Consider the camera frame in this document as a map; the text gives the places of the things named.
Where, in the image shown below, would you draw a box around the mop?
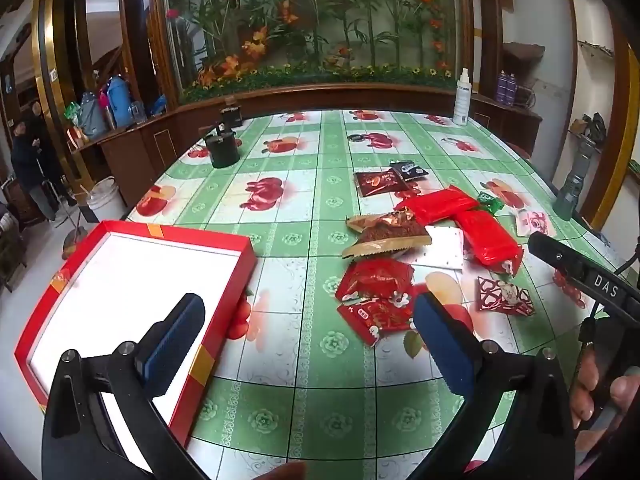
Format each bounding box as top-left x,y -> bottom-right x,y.
61,184 -> 93,262

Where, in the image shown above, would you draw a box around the pink snack packet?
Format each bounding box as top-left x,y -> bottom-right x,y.
515,210 -> 549,239

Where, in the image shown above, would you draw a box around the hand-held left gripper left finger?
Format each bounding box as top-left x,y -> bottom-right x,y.
42,292 -> 211,480

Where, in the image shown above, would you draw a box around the bright blue thermos flask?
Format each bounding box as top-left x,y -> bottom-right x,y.
107,75 -> 132,127

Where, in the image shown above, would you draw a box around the red gift box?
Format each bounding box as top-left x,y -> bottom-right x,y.
14,220 -> 259,448

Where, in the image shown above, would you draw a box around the black snack packet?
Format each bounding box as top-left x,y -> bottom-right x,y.
389,160 -> 429,183

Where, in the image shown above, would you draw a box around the red cartoon print packet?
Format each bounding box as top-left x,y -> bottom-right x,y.
337,294 -> 416,347

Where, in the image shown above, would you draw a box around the grey blue thermos flask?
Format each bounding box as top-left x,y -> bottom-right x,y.
79,91 -> 109,137

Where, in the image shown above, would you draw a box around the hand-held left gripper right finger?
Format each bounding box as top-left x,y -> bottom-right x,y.
410,292 -> 576,480

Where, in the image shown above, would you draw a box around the crumpled red snack packet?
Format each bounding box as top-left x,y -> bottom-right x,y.
334,258 -> 416,304

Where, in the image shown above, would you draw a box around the green fruit printed tablecloth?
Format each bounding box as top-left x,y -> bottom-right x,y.
122,109 -> 640,480

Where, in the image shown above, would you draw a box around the gold brown snack packet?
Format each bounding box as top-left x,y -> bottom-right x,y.
342,212 -> 432,261

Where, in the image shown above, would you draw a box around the person's right hand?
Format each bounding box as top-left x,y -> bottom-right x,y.
571,352 -> 640,431

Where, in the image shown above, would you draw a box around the red heart pattern packet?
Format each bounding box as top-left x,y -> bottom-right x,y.
475,275 -> 535,317

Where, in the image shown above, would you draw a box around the white flat packet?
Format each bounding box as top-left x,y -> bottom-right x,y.
424,225 -> 466,271

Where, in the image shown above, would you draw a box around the artificial flower display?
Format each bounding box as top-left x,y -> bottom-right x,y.
150,0 -> 473,106

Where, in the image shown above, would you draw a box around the white spray bottle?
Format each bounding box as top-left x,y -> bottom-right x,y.
452,67 -> 474,126

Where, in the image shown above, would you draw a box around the long plain red packet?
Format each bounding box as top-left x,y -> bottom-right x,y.
395,185 -> 479,226
452,209 -> 524,276

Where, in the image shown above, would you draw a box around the green candy packet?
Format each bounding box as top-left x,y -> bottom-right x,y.
477,190 -> 504,215

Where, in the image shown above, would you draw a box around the purple bottles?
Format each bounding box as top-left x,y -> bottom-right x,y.
497,70 -> 519,106

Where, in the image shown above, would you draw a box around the dark red snack packet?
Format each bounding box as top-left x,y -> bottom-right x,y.
353,170 -> 409,199

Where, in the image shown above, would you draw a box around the white plastic bucket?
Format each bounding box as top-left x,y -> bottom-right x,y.
87,177 -> 126,222

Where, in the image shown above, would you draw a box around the grey flashlight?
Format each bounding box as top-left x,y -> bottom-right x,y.
552,139 -> 602,221

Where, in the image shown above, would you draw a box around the black round ashtray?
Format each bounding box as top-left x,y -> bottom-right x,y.
204,130 -> 241,169

